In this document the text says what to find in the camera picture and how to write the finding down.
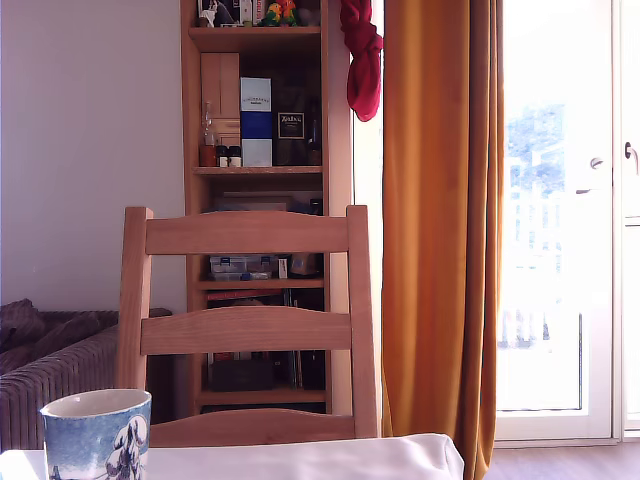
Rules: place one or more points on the white glazed balcony door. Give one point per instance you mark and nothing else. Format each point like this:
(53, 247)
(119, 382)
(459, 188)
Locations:
(597, 300)

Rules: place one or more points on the dark glass bottle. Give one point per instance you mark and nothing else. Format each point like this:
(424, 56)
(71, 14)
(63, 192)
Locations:
(314, 140)

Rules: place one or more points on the black and white photo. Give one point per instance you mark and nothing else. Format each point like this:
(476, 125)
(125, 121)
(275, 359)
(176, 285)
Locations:
(215, 11)

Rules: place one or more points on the green parrot figurine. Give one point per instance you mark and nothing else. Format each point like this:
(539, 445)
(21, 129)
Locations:
(271, 15)

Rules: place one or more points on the plain wooden box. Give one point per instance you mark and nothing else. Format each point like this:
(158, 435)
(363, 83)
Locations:
(220, 85)

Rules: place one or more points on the orange parrot figurine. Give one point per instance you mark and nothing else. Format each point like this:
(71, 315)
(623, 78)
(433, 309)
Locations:
(289, 11)

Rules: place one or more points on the wooden ladder-back chair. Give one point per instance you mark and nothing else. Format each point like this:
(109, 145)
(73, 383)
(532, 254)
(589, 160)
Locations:
(245, 232)

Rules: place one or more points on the small white box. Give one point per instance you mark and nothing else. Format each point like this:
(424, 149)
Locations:
(283, 268)

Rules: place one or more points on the black bottle carton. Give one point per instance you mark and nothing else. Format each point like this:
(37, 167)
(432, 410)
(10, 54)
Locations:
(291, 125)

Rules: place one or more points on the white and blue carton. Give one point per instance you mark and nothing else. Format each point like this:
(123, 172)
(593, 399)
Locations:
(256, 125)

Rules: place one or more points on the blue white painted coffee cup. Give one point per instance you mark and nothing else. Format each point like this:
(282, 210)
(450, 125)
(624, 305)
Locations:
(85, 440)

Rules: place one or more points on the red book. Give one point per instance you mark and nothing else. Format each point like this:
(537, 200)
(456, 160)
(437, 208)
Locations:
(240, 294)

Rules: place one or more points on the tall wooden bookshelf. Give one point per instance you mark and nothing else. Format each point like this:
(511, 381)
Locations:
(260, 37)

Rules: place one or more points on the grey wicker sofa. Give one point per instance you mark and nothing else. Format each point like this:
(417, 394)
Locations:
(55, 380)

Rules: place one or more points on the white and red carton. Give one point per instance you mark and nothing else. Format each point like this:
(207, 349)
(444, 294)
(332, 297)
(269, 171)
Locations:
(250, 11)

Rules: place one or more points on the clear glass bottle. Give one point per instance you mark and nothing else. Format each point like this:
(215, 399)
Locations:
(207, 150)

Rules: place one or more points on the white tablecloth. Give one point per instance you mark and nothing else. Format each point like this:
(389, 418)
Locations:
(310, 460)

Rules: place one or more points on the clear plastic organiser box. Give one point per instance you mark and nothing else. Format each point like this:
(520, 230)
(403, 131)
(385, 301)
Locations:
(240, 267)

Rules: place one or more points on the knotted red cloth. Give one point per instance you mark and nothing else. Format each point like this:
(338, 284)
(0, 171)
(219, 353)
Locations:
(364, 85)

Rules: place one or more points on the orange curtain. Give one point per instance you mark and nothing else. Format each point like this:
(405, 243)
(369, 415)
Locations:
(440, 225)

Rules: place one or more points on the brown blanket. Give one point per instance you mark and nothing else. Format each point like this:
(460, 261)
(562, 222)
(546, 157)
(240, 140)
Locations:
(30, 330)

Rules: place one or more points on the brown paper bag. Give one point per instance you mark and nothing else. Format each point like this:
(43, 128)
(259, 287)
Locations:
(304, 265)

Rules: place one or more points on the small dark-lidded jar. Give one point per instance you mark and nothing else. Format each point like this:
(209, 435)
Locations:
(222, 156)
(235, 156)

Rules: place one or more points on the black storage box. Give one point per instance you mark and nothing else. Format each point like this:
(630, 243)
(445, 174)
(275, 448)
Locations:
(240, 376)

